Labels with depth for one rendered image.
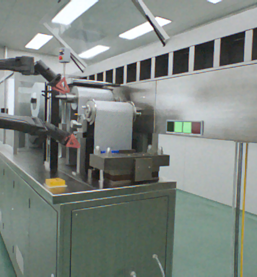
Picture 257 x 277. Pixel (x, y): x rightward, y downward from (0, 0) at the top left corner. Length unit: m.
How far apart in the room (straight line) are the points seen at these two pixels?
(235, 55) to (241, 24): 0.14
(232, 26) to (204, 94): 0.30
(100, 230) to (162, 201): 0.36
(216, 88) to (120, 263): 0.91
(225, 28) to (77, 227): 1.04
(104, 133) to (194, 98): 0.51
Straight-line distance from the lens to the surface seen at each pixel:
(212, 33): 1.32
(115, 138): 1.51
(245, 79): 1.16
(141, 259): 1.47
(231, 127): 1.18
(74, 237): 1.24
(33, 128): 1.26
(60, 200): 1.16
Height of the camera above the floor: 1.20
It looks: 3 degrees down
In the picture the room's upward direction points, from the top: 2 degrees clockwise
